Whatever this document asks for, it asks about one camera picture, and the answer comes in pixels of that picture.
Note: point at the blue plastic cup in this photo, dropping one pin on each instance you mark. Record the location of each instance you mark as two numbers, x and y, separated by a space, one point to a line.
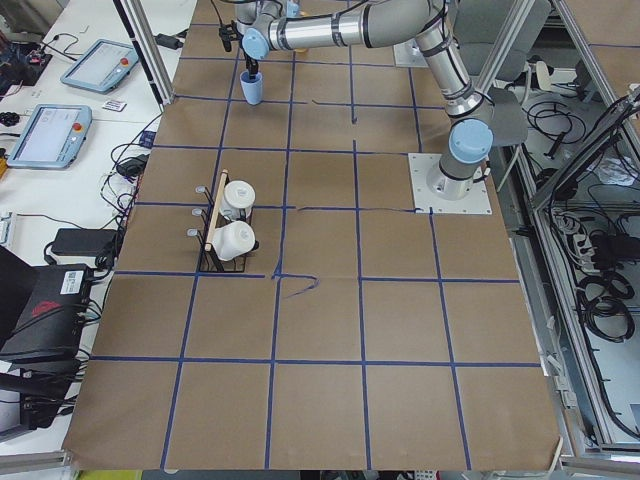
252 87

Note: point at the black power adapter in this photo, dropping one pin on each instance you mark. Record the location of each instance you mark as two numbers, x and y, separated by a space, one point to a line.
82 243

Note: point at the white mug outer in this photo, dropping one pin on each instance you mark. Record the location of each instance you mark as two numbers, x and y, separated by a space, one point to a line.
233 240

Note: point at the teach pendant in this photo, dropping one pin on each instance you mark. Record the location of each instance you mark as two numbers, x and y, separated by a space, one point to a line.
102 67
52 137

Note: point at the aluminium frame post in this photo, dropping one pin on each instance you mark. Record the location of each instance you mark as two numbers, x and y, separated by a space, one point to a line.
135 22

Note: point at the teach pendant near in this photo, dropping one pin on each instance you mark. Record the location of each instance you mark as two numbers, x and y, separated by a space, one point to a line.
52 137

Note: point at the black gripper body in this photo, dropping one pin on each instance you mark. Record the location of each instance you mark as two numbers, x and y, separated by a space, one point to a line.
251 65

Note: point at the black computer box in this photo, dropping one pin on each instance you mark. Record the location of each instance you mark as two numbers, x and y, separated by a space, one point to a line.
40 311

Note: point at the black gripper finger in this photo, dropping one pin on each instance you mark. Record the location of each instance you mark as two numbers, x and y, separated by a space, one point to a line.
249 67
256 67

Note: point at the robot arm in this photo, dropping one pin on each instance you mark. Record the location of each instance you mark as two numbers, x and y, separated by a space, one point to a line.
264 26

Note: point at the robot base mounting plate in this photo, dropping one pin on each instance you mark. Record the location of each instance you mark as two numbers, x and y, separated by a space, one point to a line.
434 192

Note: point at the teach pendant far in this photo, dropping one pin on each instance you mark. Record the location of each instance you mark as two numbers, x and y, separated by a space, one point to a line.
102 67

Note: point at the white mug smiley face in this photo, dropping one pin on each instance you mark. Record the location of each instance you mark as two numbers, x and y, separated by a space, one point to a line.
238 200

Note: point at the black wire mug rack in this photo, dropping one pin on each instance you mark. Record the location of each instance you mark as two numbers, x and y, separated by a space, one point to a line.
211 218

